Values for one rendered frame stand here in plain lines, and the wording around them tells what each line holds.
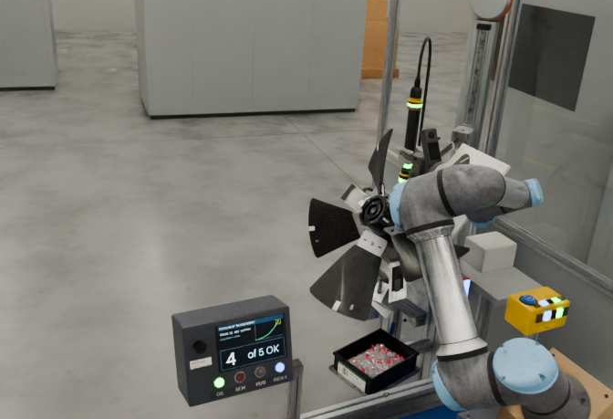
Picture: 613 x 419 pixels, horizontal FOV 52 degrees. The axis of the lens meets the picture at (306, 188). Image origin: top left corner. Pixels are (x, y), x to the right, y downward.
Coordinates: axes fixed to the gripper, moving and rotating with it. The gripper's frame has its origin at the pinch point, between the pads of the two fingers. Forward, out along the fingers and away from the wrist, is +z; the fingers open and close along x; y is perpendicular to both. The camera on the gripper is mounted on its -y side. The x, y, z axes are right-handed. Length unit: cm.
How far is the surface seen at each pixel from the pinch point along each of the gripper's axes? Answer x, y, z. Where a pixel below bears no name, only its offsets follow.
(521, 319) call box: 21, 44, -41
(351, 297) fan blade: -17, 49, -5
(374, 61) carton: 416, 133, 698
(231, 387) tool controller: -73, 36, -47
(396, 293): -4.6, 46.7, -11.7
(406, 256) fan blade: -7.4, 29.1, -18.3
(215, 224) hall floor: 17, 150, 256
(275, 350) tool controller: -62, 30, -45
